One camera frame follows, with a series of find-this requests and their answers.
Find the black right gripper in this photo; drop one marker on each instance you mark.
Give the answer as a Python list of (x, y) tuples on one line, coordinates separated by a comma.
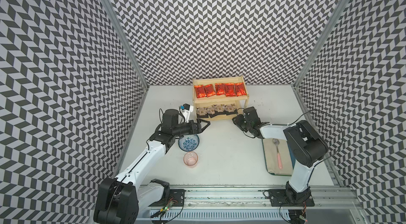
[(237, 119)]

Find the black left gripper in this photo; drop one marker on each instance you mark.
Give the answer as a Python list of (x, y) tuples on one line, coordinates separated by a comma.
[(193, 130)]

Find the black tea bag house print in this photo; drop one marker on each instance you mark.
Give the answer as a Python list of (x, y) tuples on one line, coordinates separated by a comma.
[(230, 109), (219, 109), (201, 112), (211, 111)]

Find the red tea bag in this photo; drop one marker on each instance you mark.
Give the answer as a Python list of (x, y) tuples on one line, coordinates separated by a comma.
[(209, 90), (240, 89), (200, 91), (230, 90), (220, 89)]

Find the light wooden two-tier shelf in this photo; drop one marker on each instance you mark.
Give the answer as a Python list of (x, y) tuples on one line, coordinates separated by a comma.
[(240, 101)]

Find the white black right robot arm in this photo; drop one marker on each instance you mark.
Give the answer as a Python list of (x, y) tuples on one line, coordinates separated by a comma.
[(304, 142)]

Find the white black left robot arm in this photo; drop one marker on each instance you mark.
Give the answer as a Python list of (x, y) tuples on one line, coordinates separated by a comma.
[(120, 199)]

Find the blue patterned ceramic bowl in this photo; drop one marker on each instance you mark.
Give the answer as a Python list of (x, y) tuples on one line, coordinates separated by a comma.
[(189, 143)]

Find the pink translucent cup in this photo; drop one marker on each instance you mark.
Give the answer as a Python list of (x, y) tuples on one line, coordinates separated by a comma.
[(191, 159)]

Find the teal tray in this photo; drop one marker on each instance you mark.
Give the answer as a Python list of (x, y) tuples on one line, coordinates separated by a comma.
[(290, 160)]

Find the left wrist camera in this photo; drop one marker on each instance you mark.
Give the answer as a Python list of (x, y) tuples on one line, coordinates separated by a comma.
[(185, 112)]

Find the pink handled metal spoon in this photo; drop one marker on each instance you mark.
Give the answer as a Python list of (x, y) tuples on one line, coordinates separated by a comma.
[(276, 143)]

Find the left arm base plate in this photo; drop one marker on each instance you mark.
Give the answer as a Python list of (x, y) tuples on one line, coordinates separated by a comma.
[(176, 197)]

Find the aluminium mounting rail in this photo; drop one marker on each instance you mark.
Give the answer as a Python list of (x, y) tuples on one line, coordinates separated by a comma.
[(333, 205)]

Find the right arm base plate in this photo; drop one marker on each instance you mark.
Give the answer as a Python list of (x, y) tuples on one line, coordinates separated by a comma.
[(280, 197)]

